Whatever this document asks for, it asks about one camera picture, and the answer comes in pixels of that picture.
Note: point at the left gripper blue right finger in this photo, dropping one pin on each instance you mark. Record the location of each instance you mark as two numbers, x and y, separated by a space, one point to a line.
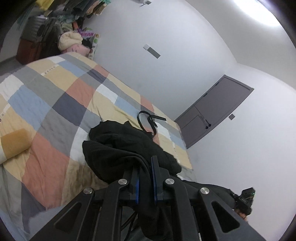
163 184

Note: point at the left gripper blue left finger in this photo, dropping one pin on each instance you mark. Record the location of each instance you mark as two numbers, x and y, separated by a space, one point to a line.
131 191

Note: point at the black padded coat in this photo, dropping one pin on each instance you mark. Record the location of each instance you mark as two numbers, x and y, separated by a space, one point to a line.
201 211

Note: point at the person's right hand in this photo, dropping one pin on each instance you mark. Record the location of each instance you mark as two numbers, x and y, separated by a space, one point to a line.
241 214

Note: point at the black belt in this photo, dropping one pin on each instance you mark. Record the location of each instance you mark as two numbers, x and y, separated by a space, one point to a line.
151 120

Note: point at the grey door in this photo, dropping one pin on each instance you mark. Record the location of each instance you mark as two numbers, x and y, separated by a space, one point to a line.
215 106

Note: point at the colourful patchwork bed quilt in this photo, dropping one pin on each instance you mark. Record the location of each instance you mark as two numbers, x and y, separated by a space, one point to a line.
58 100

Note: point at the mustard yellow pillow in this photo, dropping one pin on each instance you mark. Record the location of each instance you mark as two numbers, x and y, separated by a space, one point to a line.
14 143

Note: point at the fruit print roll cushion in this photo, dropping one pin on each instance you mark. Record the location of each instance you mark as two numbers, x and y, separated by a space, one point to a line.
94 42

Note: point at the pink plush pillow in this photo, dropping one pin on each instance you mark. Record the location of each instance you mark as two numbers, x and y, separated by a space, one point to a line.
80 49

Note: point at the cream fluffy blanket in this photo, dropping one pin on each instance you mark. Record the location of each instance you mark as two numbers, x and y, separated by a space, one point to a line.
68 39

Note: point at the white air conditioner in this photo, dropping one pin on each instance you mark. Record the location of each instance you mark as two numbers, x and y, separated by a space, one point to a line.
143 2

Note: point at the green sock drying hanger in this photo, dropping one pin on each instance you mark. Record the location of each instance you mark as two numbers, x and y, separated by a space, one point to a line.
97 7

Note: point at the brown wooden cabinet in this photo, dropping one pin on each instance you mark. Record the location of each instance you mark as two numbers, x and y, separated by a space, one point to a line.
29 51

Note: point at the grey suitcase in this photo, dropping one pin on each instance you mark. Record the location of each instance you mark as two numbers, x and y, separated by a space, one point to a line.
34 28

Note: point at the black door handle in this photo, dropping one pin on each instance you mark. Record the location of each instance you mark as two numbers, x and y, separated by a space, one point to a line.
208 125

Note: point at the grey wall control panel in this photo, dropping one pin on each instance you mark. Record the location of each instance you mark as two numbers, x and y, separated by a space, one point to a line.
152 51

